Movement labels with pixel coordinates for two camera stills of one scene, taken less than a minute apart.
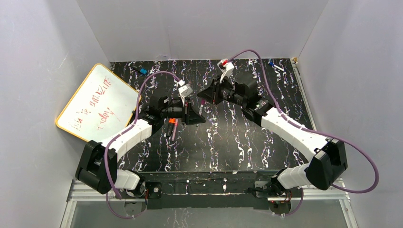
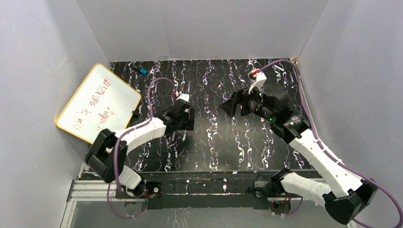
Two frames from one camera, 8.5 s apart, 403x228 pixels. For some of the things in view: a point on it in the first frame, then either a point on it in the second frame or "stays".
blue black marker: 141,70 stays
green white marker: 200,110 → 184,136
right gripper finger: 208,94 → 230,106
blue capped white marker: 272,63 stays
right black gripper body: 215,92 → 244,102
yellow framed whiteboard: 102,103 stays
